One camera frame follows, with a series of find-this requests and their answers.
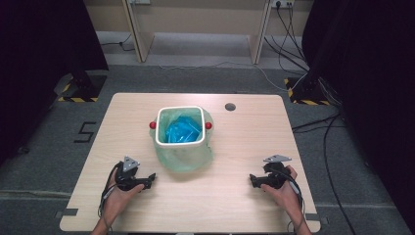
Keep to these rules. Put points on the black stand base striped tape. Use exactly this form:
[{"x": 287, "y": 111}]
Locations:
[
  {"x": 308, "y": 91},
  {"x": 81, "y": 86}
]

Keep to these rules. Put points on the green plastic bag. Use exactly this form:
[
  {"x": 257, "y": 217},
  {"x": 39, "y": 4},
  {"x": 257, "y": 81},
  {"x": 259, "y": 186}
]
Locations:
[{"x": 186, "y": 160}]

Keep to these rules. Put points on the dark curtain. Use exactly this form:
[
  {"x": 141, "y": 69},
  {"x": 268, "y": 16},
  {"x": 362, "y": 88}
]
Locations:
[
  {"x": 368, "y": 65},
  {"x": 39, "y": 49}
]

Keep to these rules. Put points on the person's right hand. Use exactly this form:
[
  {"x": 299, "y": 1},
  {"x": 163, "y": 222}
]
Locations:
[{"x": 287, "y": 196}]

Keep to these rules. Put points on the person's left hand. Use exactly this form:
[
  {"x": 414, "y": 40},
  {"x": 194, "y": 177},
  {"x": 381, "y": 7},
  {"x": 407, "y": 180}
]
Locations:
[{"x": 115, "y": 199}]

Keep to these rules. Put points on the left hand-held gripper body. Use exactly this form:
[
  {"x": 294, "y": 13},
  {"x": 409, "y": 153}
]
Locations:
[{"x": 129, "y": 182}]

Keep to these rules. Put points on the beige desk leg panel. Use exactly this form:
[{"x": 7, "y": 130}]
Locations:
[
  {"x": 259, "y": 39},
  {"x": 138, "y": 36}
]

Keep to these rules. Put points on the blue plastic bag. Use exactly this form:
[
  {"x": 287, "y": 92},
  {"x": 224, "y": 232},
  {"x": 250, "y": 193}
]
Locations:
[{"x": 181, "y": 130}]

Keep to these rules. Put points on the grey round table grommet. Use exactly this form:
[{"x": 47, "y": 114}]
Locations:
[{"x": 230, "y": 107}]

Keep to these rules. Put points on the white wall socket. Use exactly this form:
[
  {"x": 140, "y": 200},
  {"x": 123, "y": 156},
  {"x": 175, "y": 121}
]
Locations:
[
  {"x": 282, "y": 3},
  {"x": 139, "y": 1}
]

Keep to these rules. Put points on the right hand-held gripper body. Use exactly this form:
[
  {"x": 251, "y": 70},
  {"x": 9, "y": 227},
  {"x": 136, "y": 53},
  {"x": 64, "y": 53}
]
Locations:
[{"x": 275, "y": 178}]

